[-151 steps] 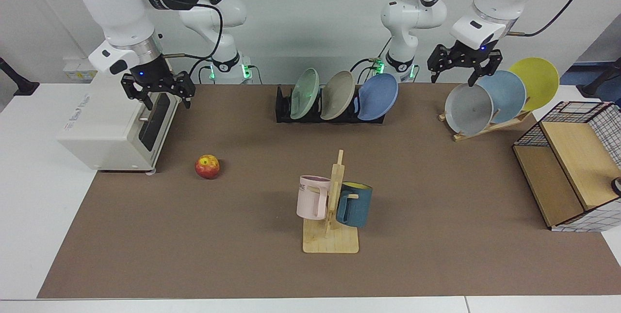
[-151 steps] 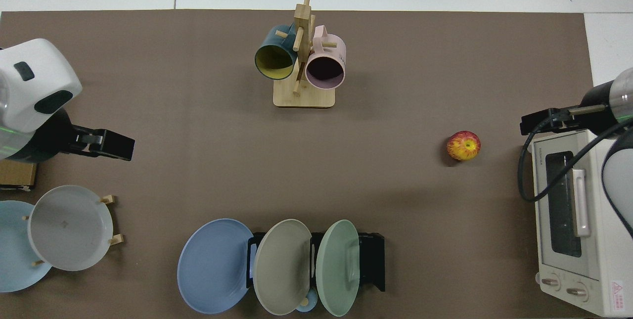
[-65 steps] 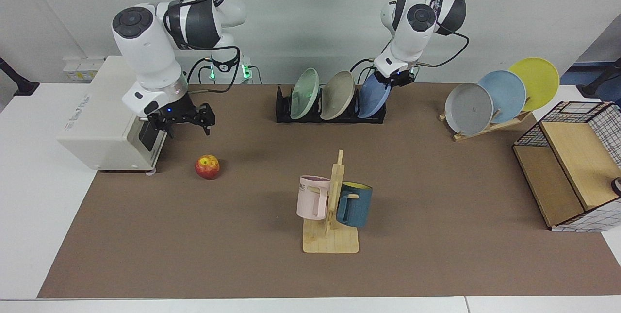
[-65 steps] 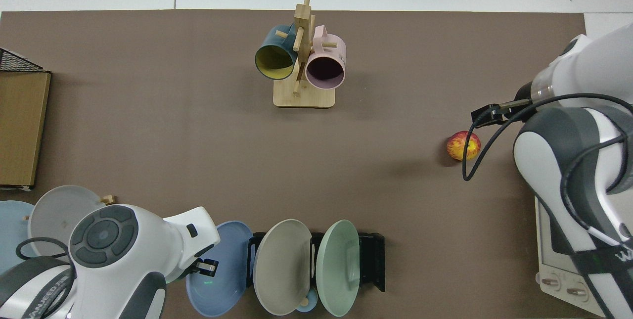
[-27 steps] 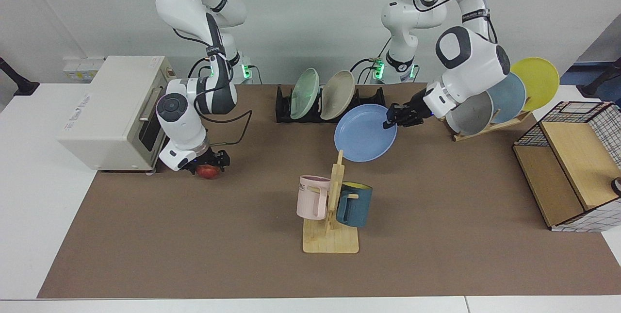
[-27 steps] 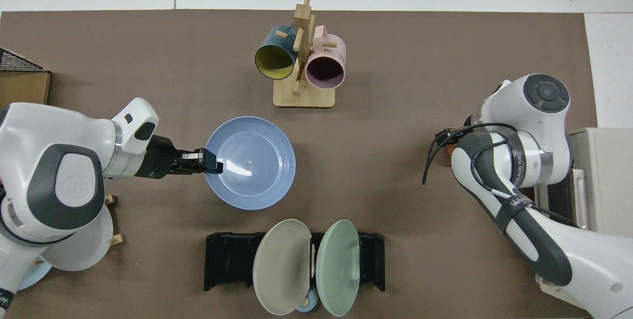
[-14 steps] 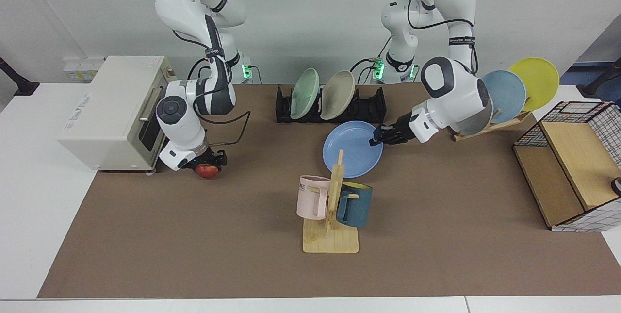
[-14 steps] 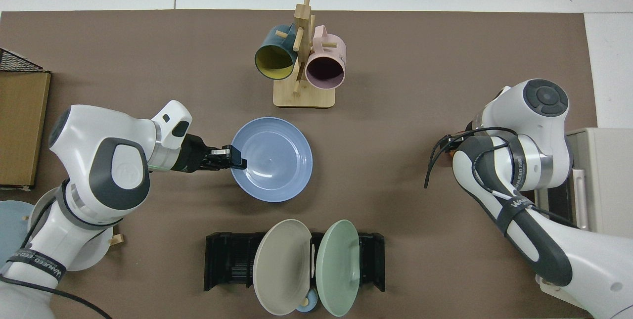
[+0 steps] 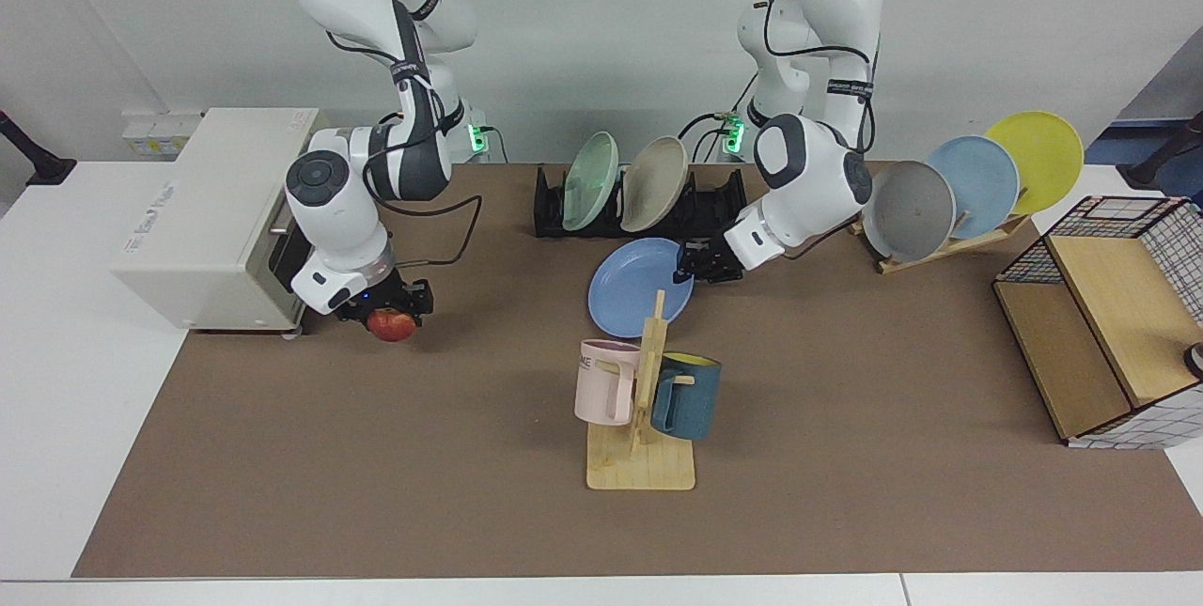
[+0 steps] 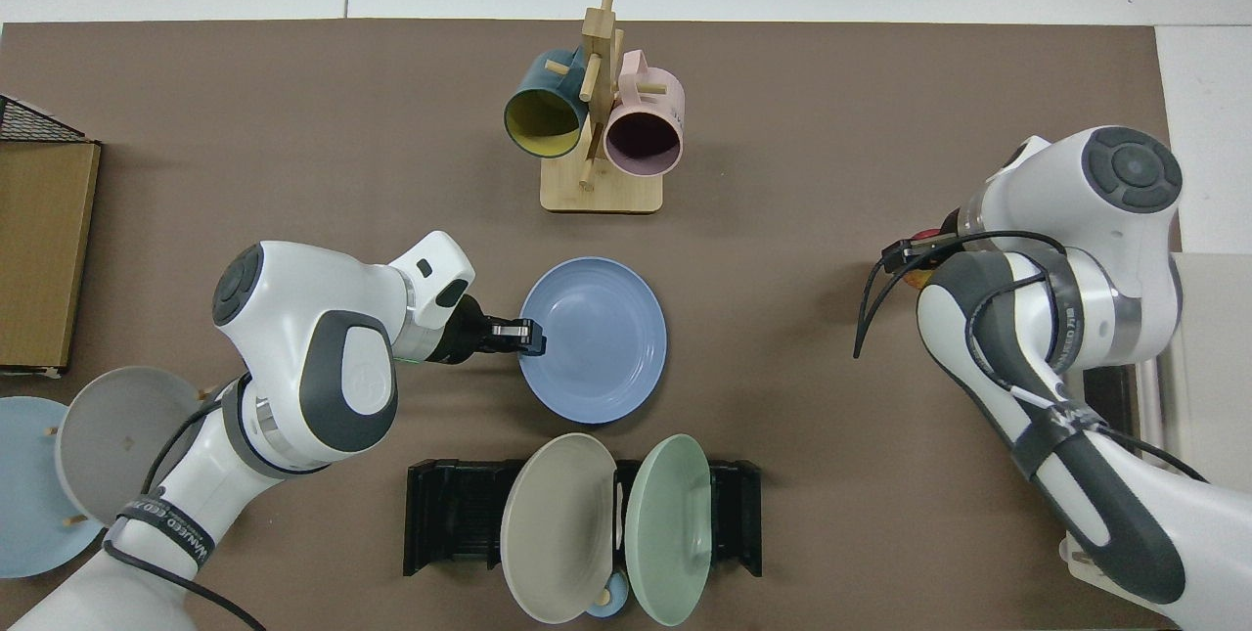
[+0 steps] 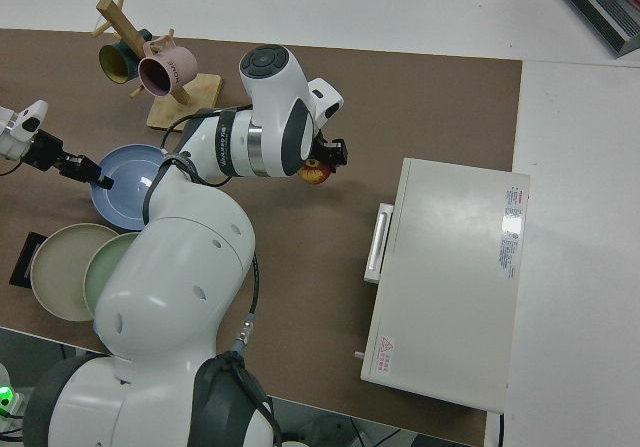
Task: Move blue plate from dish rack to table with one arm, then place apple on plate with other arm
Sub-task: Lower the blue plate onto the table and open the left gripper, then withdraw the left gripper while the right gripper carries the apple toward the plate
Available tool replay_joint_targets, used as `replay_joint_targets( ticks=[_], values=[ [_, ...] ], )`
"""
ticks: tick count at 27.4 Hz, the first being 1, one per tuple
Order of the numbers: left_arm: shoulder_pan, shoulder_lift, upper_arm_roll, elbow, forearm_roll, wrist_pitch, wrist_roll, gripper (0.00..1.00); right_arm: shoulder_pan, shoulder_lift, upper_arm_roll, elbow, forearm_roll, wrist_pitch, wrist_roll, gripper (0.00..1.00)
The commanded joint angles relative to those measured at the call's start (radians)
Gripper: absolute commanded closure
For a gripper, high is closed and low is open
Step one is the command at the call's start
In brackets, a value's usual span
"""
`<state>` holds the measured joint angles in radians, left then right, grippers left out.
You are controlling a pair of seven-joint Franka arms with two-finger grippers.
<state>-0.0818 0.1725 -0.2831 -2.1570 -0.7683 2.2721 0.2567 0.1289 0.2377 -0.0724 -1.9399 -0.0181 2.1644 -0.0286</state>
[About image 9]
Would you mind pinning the wooden cup stand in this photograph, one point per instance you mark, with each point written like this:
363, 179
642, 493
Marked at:
639, 470

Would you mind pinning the white wall socket box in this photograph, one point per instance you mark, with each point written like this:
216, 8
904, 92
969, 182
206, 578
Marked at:
160, 136

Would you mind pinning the small dark round thing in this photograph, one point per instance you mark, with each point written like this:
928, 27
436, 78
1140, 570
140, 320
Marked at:
1195, 360

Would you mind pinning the brown table cloth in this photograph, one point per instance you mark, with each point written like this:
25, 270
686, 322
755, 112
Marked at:
423, 474

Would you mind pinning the black stand foot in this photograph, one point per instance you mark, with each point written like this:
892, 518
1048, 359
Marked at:
1151, 172
42, 169

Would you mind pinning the black dish rack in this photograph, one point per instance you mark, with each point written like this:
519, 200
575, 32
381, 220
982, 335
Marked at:
714, 211

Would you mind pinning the wooden plate rack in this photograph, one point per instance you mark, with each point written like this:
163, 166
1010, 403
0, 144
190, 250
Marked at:
940, 254

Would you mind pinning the beige plate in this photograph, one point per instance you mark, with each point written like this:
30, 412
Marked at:
655, 183

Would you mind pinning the grey plate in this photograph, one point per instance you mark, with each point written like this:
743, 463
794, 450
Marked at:
912, 211

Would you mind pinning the red yellow apple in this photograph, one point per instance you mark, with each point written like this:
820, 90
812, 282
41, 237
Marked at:
390, 327

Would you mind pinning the pale green plate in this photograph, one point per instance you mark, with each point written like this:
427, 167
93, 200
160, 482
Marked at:
590, 181

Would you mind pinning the light blue plate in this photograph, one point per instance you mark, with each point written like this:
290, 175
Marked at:
982, 183

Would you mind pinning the dark teal cup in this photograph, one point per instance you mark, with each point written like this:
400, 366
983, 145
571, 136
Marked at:
691, 404

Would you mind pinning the pale toaster oven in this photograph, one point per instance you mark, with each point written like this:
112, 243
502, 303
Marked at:
188, 230

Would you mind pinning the pink cup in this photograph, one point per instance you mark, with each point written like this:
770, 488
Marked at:
597, 390

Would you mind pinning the yellow plate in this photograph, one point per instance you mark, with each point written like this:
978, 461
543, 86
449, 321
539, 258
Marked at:
1043, 155

